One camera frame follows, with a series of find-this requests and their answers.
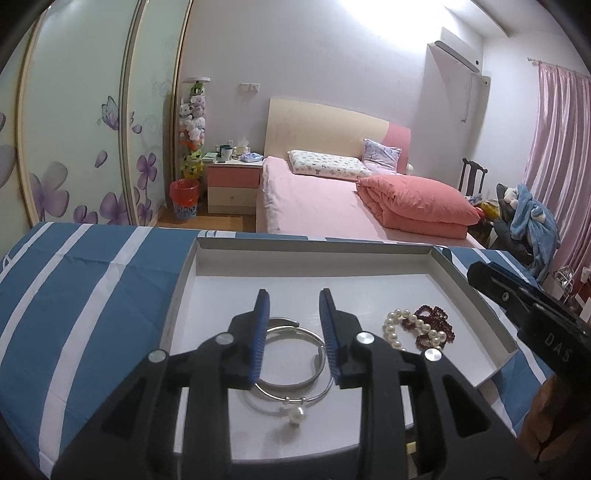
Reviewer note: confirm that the silver cuff bangle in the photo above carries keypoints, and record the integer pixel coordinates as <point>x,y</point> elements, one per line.
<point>295,384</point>

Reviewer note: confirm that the white wall switch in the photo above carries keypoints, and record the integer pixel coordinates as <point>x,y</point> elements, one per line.
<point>250,86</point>

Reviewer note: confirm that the lilac patterned pillow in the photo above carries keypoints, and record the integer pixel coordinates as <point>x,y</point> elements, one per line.
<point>381,154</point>

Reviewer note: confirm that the bed with pink sheet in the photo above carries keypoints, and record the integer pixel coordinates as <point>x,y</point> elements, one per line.
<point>304,203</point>

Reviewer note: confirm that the clear column of plush toys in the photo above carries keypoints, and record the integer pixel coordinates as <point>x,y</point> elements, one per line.
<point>194,129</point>

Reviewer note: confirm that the curtain rod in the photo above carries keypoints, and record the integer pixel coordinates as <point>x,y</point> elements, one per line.
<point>558,65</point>

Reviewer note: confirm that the thin silver bangle with pearl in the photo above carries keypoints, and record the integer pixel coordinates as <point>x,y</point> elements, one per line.
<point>295,415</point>

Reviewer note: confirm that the light blue fleece garment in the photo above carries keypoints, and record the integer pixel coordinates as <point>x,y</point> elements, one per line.
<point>535,221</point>

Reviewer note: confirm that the tissue box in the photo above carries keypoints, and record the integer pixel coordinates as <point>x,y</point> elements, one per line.
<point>242,147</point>

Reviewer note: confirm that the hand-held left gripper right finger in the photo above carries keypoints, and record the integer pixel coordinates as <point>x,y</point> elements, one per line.
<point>328,337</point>

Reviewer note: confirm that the pile of colourful toys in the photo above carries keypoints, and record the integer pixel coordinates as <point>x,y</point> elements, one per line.
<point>487,207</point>

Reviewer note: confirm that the white pipe cover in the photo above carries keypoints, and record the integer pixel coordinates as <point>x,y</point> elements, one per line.
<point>478,97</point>

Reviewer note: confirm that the pink curtain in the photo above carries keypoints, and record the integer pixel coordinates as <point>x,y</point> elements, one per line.
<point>563,161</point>

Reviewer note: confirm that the person's right hand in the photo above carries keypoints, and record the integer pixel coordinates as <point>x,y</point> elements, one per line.
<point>563,415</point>

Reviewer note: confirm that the pink and beige nightstand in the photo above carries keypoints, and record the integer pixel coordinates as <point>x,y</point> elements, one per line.
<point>233,184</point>

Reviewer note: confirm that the dark wooden chair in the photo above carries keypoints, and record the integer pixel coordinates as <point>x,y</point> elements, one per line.
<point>473,177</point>

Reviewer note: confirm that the white air conditioner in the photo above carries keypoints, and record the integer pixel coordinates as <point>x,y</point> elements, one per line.
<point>455,48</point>

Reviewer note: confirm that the beige and pink headboard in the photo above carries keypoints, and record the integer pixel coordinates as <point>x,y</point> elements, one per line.
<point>323,129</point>

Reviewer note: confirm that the white patterned pillow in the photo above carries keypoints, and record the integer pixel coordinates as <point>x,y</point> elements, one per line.
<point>328,165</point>

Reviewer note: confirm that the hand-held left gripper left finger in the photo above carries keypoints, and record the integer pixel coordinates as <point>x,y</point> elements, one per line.
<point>261,337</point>

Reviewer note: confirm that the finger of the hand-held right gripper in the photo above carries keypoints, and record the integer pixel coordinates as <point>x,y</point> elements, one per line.
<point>494,279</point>

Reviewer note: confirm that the wardrobe with purple flower doors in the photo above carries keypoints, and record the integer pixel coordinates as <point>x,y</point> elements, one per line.
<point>69,115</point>

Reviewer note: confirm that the grey cardboard tray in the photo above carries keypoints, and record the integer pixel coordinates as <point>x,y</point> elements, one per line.
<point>323,277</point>

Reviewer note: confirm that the white shelf unit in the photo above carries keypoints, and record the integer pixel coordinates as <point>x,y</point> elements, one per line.
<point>575,281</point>

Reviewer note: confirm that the blue white striped tablecloth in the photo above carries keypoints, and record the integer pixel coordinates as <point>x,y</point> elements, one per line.
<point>92,300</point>

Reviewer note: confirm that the folded salmon pink quilt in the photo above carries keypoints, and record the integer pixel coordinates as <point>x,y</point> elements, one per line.
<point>415,203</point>

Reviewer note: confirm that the bin with red bag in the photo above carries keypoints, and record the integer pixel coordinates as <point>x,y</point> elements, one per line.
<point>184,198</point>

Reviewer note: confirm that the grey padded chair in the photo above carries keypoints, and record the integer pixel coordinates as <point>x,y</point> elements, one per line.
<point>503,235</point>

